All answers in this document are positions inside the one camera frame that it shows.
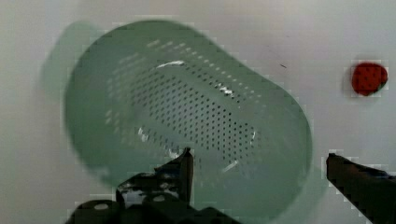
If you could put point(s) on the red strawberry toy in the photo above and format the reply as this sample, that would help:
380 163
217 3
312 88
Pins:
369 78

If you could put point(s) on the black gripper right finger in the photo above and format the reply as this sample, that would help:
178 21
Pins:
371 191

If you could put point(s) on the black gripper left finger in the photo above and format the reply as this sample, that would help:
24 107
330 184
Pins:
173 177

